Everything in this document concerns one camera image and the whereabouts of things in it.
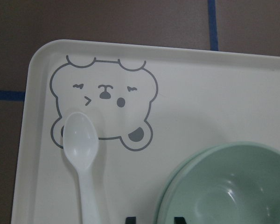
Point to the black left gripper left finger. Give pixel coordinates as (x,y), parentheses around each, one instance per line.
(130,220)

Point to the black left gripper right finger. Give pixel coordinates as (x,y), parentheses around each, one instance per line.
(180,220)

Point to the green bowl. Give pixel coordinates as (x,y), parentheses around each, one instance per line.
(236,183)
(171,178)

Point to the green bowl on tray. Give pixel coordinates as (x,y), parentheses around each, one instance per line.
(171,178)

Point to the white plastic spoon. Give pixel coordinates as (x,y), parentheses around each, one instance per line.
(80,145)

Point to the cream bear serving tray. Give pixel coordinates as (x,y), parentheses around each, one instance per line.
(152,108)

